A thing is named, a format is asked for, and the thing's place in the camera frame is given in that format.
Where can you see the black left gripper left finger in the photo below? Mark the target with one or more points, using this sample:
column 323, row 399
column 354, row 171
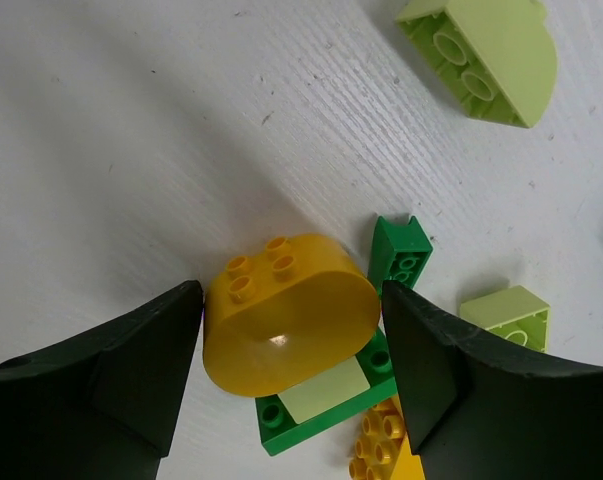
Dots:
column 102, row 404

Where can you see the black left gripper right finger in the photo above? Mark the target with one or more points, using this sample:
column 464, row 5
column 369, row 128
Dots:
column 479, row 407

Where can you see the pale green lego tile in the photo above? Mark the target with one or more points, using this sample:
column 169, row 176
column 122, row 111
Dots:
column 324, row 391

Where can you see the green lego plate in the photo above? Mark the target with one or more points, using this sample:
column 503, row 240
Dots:
column 279, row 432

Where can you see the yellow rounded lego brick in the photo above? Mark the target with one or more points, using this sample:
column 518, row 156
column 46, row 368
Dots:
column 285, row 314

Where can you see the yellow studded lego brick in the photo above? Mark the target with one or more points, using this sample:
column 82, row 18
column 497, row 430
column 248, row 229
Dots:
column 382, row 450

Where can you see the light green small lego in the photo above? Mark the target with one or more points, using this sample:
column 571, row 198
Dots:
column 514, row 314

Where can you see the dark green sloped lego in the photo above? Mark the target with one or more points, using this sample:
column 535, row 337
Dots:
column 399, row 251

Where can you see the light green curved lego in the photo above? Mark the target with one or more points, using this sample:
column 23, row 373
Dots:
column 497, row 58

